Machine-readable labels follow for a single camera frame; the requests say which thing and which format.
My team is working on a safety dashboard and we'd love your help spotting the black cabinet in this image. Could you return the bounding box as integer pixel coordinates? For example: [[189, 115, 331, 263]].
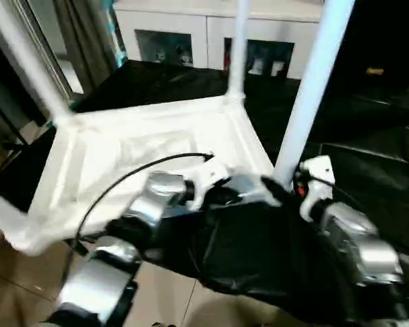
[[324, 0, 409, 89]]

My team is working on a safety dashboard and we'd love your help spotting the grey curtain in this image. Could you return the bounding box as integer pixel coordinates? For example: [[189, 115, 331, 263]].
[[55, 0, 120, 89]]

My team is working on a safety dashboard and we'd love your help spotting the white display cabinet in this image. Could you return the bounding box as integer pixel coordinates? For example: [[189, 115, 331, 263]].
[[112, 0, 324, 79]]

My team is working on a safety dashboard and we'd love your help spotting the black table mat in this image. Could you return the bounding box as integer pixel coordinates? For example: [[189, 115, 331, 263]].
[[0, 60, 409, 327]]

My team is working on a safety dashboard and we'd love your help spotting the teal patterned cloth strip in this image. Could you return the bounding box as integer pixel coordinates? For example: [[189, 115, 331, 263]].
[[109, 0, 128, 65]]

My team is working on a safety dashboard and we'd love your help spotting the white plastic table leg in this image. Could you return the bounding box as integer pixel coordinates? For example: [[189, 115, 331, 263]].
[[0, 185, 29, 239], [273, 0, 357, 188], [0, 0, 72, 129], [226, 0, 250, 103]]

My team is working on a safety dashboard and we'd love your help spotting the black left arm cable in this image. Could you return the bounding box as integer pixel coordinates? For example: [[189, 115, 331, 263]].
[[61, 153, 215, 283]]

